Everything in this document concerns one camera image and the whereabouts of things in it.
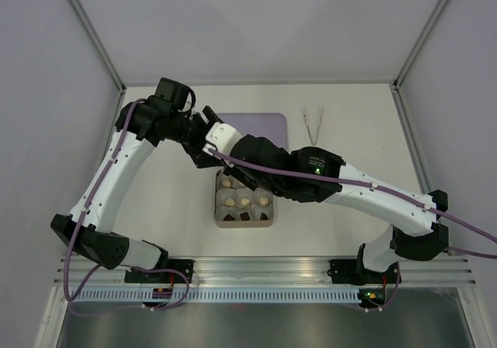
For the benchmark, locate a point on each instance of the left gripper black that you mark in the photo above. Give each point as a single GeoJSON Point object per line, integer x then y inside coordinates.
{"type": "Point", "coordinates": [201, 158]}

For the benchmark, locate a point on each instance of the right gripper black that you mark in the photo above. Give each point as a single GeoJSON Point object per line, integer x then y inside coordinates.
{"type": "Point", "coordinates": [231, 168]}

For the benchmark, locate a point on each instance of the white heart chocolate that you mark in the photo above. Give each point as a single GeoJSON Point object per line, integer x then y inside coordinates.
{"type": "Point", "coordinates": [229, 202]}

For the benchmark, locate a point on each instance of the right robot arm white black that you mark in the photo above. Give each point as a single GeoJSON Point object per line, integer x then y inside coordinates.
{"type": "Point", "coordinates": [314, 175]}

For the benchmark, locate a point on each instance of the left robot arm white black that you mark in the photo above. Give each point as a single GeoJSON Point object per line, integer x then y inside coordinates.
{"type": "Point", "coordinates": [88, 229]}

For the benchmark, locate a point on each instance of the gold chocolate tin box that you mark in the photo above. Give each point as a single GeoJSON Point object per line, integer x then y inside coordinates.
{"type": "Point", "coordinates": [243, 224]}

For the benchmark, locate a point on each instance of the lavender plastic tray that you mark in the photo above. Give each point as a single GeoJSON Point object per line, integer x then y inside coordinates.
{"type": "Point", "coordinates": [272, 126]}

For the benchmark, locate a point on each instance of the white paper cup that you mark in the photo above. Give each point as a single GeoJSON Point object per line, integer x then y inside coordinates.
{"type": "Point", "coordinates": [220, 176]}
{"type": "Point", "coordinates": [222, 211]}
{"type": "Point", "coordinates": [262, 193]}
{"type": "Point", "coordinates": [257, 210]}
{"type": "Point", "coordinates": [243, 193]}
{"type": "Point", "coordinates": [238, 211]}
{"type": "Point", "coordinates": [223, 195]}

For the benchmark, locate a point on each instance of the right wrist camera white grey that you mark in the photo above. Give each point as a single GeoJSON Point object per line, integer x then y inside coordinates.
{"type": "Point", "coordinates": [221, 137]}

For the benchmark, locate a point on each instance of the aluminium mounting rail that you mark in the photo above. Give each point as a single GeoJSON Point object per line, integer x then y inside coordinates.
{"type": "Point", "coordinates": [311, 271]}

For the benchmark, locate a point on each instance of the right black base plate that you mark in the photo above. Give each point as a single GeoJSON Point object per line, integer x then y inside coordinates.
{"type": "Point", "coordinates": [352, 271]}

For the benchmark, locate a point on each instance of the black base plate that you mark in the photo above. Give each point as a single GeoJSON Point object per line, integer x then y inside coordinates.
{"type": "Point", "coordinates": [176, 271]}
{"type": "Point", "coordinates": [352, 271]}

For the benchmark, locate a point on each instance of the right aluminium frame post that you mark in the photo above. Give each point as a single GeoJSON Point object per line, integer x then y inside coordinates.
{"type": "Point", "coordinates": [428, 28]}

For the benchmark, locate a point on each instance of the aluminium frame post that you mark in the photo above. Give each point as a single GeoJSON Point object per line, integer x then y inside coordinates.
{"type": "Point", "coordinates": [86, 24]}
{"type": "Point", "coordinates": [428, 28]}

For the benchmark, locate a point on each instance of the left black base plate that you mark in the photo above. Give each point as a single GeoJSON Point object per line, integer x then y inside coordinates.
{"type": "Point", "coordinates": [176, 271]}

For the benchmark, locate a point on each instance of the white slotted cable duct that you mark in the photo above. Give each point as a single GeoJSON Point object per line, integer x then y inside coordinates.
{"type": "Point", "coordinates": [222, 295]}

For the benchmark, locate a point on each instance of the left aluminium frame post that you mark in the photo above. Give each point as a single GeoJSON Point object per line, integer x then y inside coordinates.
{"type": "Point", "coordinates": [86, 24]}

